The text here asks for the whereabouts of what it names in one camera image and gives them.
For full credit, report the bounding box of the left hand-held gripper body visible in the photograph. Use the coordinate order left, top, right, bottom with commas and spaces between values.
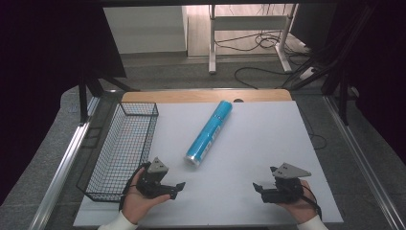
136, 156, 178, 199

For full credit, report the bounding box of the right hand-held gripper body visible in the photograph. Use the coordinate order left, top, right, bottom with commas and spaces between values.
260, 162, 312, 204

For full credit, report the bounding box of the black wire basket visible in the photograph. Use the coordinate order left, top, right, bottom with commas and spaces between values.
76, 102, 160, 203

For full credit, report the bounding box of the blue cylindrical roll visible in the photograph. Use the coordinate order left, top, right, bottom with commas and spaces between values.
184, 100, 234, 168

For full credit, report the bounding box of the person's right hand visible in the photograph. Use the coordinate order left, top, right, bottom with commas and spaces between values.
277, 179, 319, 225

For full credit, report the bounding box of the person's left hand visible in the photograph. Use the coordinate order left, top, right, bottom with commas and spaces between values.
122, 175, 172, 225

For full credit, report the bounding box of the white table mat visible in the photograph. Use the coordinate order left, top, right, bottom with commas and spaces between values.
73, 101, 345, 228

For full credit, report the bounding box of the black metal stand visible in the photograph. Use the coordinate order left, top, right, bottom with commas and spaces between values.
77, 65, 140, 125
281, 2, 381, 127

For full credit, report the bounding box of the white power strip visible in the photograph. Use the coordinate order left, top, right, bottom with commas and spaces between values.
299, 66, 317, 81

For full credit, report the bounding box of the dark curtain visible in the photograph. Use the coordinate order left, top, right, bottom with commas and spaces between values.
0, 0, 127, 205
319, 0, 406, 166

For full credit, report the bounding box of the white cabinet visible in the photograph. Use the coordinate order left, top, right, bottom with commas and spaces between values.
102, 6, 190, 56

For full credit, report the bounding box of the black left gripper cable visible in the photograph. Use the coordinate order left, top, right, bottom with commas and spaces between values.
118, 162, 151, 212

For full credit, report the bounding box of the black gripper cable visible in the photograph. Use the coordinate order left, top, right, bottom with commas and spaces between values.
118, 162, 151, 212
298, 183, 324, 221

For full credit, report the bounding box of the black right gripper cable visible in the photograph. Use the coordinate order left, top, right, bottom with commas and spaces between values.
298, 183, 324, 221

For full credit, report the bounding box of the thin black cable loop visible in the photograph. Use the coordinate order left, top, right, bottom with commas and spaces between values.
298, 106, 328, 150

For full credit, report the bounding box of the aluminium rail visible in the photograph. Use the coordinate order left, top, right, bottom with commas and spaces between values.
323, 95, 406, 230
35, 95, 101, 230

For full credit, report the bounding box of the black floor cable bundle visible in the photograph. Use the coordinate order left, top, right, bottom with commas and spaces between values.
214, 30, 309, 54

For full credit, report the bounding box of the white metal desk frame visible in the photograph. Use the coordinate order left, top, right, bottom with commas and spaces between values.
208, 4, 300, 76

